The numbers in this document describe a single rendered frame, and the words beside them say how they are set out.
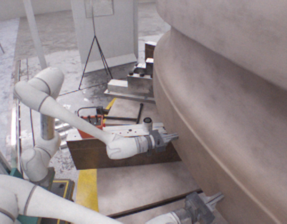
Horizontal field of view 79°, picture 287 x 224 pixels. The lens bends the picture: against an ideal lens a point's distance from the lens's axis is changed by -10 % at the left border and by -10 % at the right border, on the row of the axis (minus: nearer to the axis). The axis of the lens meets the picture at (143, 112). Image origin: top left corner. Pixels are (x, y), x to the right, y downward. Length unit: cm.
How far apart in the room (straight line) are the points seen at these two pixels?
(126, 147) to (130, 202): 71
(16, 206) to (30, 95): 55
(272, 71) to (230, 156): 43
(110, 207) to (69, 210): 93
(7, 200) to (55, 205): 14
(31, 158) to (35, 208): 78
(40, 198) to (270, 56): 78
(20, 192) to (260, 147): 86
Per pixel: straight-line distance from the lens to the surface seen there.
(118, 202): 162
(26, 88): 107
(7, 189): 71
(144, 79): 235
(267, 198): 82
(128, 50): 460
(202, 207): 85
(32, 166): 147
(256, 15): 61
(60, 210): 70
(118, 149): 99
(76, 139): 158
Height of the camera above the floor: 174
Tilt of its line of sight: 37 degrees down
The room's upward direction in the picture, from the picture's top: straight up
